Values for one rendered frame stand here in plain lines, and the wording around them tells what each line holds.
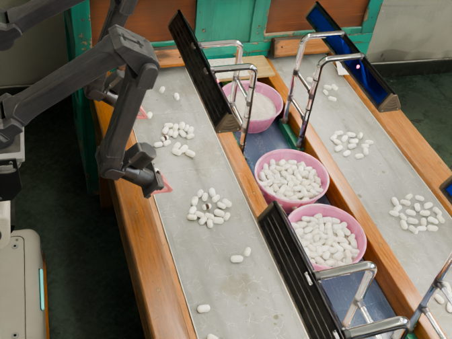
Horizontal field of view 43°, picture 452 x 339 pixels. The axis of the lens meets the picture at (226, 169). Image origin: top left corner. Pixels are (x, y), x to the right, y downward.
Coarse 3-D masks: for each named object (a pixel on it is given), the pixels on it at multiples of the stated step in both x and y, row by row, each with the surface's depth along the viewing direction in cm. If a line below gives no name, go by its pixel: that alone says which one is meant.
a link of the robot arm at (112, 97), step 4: (108, 92) 194; (112, 92) 196; (108, 96) 195; (112, 96) 196; (116, 96) 197; (104, 100) 196; (108, 100) 196; (112, 100) 196; (108, 104) 199; (112, 104) 198
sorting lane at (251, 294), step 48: (192, 96) 233; (192, 144) 212; (192, 192) 194; (240, 192) 196; (192, 240) 179; (240, 240) 181; (192, 288) 166; (240, 288) 168; (240, 336) 157; (288, 336) 158
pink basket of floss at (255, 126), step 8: (224, 88) 235; (256, 88) 241; (272, 88) 238; (272, 96) 238; (280, 96) 234; (280, 104) 232; (256, 120) 221; (264, 120) 223; (272, 120) 229; (248, 128) 227; (256, 128) 227; (264, 128) 231
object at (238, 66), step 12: (192, 48) 192; (240, 48) 198; (240, 60) 201; (204, 72) 182; (216, 72) 182; (252, 72) 188; (240, 84) 203; (252, 84) 191; (252, 96) 194; (240, 120) 208; (240, 144) 210
